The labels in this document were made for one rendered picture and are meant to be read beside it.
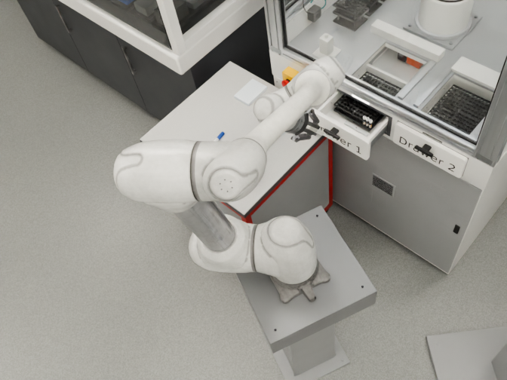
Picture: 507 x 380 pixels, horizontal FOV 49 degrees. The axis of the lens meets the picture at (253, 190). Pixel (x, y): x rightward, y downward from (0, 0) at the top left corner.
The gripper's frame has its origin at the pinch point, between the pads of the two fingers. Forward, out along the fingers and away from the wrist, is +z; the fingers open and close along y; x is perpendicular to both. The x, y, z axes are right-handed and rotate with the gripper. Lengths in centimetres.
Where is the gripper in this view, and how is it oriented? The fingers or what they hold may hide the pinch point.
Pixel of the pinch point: (316, 130)
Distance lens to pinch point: 199.6
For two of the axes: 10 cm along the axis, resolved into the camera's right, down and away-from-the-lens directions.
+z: 4.8, 0.7, 8.7
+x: -7.5, -4.9, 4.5
